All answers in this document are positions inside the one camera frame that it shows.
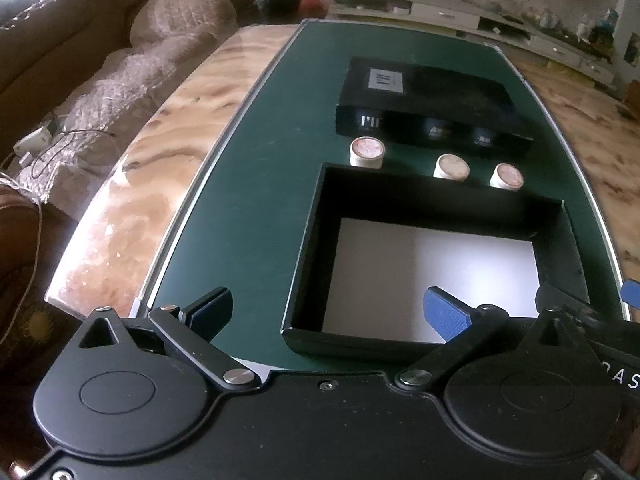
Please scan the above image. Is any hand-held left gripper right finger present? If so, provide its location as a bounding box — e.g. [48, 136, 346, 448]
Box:
[394, 285, 597, 391]

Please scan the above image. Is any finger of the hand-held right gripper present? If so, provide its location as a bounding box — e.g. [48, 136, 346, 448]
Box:
[534, 284, 608, 328]
[619, 280, 640, 322]

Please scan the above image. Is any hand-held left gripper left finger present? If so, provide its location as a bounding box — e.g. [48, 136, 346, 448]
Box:
[76, 287, 263, 392]

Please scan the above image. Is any black box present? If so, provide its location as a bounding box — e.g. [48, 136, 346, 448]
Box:
[281, 162, 591, 358]

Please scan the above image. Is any white jar pink lid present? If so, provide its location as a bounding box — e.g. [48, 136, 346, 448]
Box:
[489, 162, 525, 192]
[349, 136, 387, 168]
[432, 153, 471, 183]

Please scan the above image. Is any black printed box lid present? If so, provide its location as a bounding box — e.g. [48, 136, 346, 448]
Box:
[335, 56, 533, 161]

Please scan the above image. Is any glossy marble desktop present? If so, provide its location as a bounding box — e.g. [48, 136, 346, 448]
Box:
[44, 25, 301, 322]

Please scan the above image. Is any green board silver edge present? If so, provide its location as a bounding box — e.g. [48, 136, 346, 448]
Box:
[140, 19, 627, 376]

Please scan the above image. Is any dark brown armchair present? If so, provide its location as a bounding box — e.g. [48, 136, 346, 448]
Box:
[0, 180, 91, 373]

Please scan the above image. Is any white charger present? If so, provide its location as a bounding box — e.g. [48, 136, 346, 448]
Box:
[13, 127, 53, 158]

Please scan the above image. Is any beige knitted blanket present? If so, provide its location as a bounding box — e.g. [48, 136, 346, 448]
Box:
[10, 0, 238, 221]

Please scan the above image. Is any white television cabinet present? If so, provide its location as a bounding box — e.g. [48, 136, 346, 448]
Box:
[327, 0, 618, 93]

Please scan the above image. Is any brown leather sofa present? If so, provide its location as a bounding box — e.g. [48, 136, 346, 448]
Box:
[0, 0, 261, 161]

